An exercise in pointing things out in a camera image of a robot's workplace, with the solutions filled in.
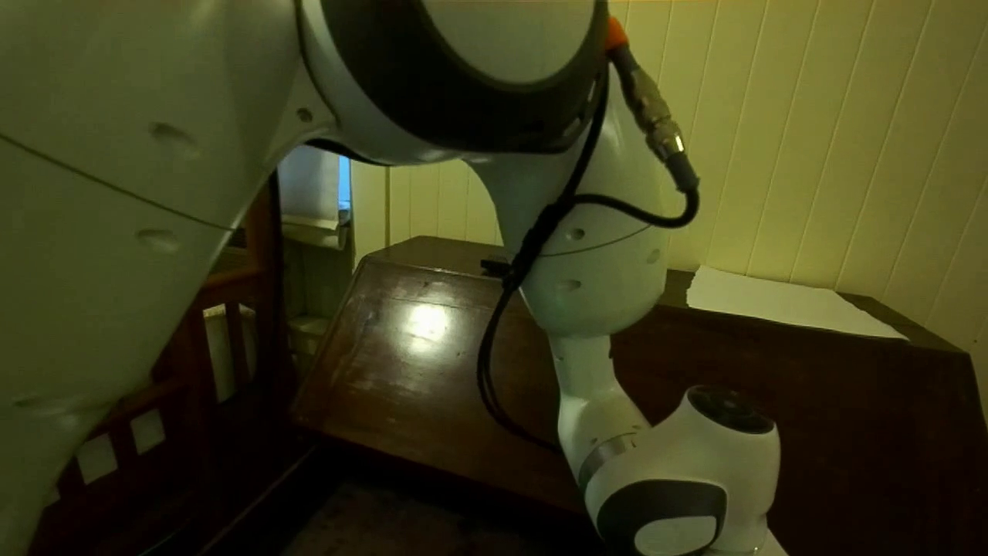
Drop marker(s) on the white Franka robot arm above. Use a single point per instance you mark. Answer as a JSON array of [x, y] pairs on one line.
[[309, 155]]

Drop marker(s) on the dark wooden slant desk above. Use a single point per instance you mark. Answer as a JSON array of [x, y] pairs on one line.
[[411, 361]]

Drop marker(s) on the black rectangular device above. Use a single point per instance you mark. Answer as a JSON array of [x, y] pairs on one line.
[[496, 267]]

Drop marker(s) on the white paper sheet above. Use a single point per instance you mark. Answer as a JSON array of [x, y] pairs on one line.
[[788, 303]]

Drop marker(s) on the dark wooden chair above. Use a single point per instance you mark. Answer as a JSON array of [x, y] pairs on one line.
[[195, 413]]

